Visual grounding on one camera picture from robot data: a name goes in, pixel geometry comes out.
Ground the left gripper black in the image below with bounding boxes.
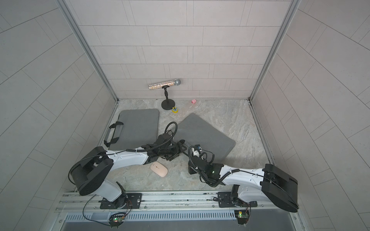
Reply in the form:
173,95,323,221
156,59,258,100
158,141,189,161

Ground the grey laptop bag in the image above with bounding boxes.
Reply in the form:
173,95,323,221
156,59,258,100
104,109,160,151
174,113,236,163

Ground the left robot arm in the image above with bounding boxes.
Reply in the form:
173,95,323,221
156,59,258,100
68,138,186,203

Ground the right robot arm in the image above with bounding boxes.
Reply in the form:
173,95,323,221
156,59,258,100
188,156,299,213

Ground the left pink computer mouse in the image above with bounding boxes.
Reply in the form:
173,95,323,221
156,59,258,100
150,161,168,178

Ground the black microphone stand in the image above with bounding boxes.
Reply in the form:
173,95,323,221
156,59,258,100
161,85,175,110

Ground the glitter microphone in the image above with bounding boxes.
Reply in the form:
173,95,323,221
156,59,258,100
148,79,181,90

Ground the right circuit board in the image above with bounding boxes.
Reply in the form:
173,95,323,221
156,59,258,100
234,210,251,225

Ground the circuit board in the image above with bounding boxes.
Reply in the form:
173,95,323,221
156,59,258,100
108,212,126,229
234,210,251,225

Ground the left circuit board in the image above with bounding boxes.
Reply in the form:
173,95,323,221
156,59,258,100
108,212,126,229

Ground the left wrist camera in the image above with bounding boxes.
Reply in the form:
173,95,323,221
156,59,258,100
162,130,172,139

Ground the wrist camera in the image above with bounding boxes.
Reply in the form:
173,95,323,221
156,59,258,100
193,145,202,157
162,130,172,139

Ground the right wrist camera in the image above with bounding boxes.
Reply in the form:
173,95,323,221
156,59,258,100
193,145,202,157

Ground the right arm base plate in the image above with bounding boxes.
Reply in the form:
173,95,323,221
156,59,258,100
213,192,258,208

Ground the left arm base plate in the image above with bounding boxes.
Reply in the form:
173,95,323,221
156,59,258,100
99,193,143,209

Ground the black cable left base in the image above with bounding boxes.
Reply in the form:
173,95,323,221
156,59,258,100
82,194,116,227

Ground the aluminium mounting rail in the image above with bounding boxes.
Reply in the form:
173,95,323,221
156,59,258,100
54,189,300,214

